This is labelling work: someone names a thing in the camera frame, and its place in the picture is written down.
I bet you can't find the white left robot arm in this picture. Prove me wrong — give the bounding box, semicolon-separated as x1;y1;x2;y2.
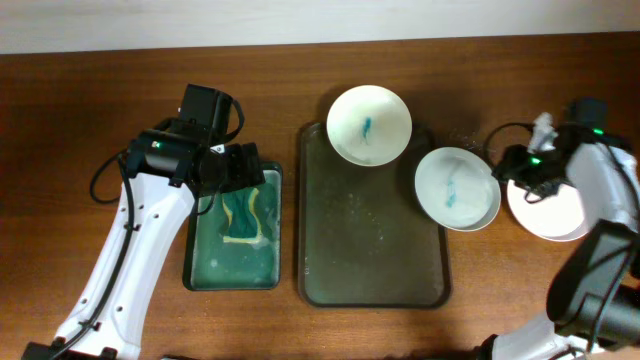
22;84;264;359

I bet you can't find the green and yellow sponge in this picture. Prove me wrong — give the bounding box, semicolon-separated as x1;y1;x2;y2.
222;188;264;245

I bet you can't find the white plate bottom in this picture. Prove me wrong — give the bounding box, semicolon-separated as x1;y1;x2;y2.
506;180;589;242

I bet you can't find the dark green water tray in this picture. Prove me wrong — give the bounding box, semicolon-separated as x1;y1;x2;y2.
182;162;282;291

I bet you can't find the white plate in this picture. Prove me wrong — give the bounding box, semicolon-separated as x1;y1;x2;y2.
506;180;589;242
326;85;413;167

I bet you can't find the dark brown serving tray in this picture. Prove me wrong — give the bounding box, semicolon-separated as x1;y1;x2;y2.
297;123;452;309

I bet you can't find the white plate top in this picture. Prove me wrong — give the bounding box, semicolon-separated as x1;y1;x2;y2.
326;85;413;167

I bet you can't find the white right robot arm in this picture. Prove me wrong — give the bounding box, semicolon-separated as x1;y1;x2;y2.
475;97;639;360

